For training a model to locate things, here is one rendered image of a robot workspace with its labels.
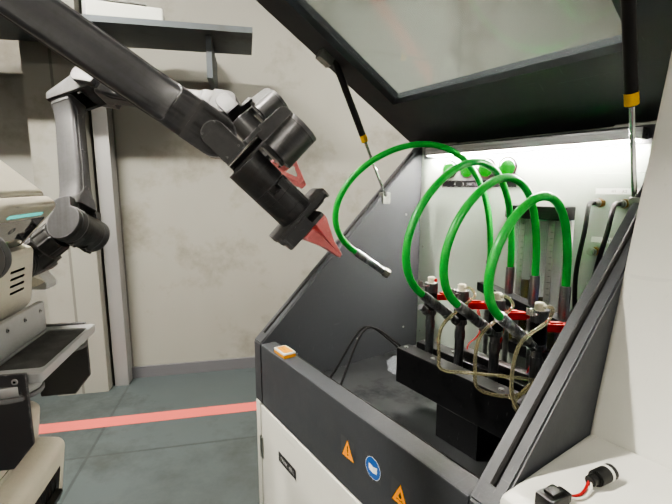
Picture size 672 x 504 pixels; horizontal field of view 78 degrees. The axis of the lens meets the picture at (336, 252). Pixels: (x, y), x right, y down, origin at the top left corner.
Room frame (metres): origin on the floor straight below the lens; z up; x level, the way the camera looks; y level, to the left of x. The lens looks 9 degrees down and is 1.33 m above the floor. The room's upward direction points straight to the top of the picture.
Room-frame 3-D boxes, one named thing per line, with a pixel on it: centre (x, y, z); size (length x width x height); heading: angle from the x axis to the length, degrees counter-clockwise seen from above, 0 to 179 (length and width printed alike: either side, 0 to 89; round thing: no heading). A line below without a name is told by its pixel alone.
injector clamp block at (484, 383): (0.77, -0.27, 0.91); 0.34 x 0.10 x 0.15; 35
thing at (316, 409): (0.74, -0.01, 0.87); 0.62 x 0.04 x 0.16; 35
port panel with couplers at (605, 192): (0.82, -0.56, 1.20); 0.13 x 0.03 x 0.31; 35
